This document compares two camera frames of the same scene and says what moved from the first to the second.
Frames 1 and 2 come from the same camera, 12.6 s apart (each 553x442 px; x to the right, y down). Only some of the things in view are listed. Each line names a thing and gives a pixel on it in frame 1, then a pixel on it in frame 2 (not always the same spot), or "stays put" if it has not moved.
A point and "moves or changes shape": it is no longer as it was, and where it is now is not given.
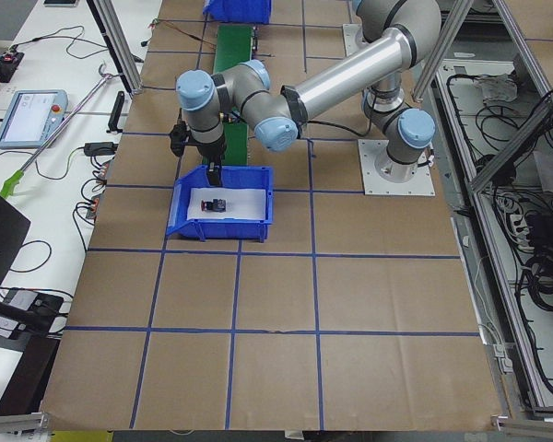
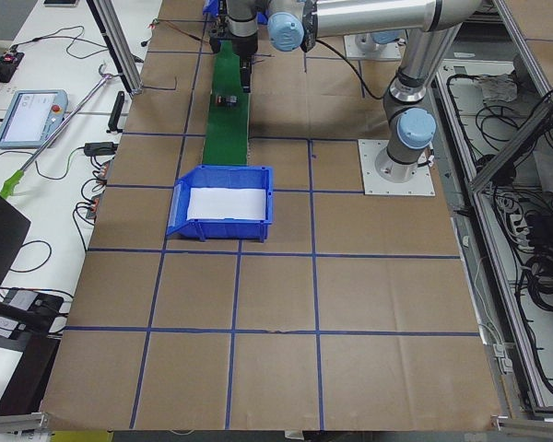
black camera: [179, 138] → [216, 35]
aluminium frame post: [117, 43] stays put
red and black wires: [152, 26] stays put
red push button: [216, 204] moves or changes shape
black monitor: [4, 227] stays put
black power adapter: [100, 148] stays put
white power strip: [522, 232] stays put
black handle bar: [113, 125] stays put
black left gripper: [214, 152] → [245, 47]
